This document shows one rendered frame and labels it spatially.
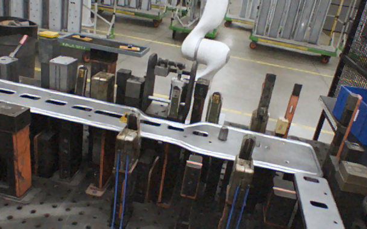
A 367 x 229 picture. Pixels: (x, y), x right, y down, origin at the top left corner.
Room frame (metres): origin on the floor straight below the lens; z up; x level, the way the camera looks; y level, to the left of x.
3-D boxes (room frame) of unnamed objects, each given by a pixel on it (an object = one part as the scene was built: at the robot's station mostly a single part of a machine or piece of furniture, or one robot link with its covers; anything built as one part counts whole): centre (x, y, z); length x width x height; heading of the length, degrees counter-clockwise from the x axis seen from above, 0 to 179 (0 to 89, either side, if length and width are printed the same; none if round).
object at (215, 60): (1.59, -0.08, 1.10); 0.19 x 0.12 x 0.24; 71
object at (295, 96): (1.17, -0.39, 0.95); 0.03 x 0.01 x 0.50; 84
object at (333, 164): (0.99, -0.53, 0.85); 0.12 x 0.03 x 0.30; 174
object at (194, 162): (0.88, -0.06, 0.84); 0.11 x 0.08 x 0.29; 174
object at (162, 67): (1.27, 0.07, 0.94); 0.18 x 0.13 x 0.49; 84
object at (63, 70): (1.27, 0.50, 0.90); 0.13 x 0.10 x 0.41; 174
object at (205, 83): (1.26, -0.05, 0.91); 0.07 x 0.05 x 0.42; 174
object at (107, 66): (1.43, 0.39, 0.92); 0.10 x 0.08 x 0.45; 84
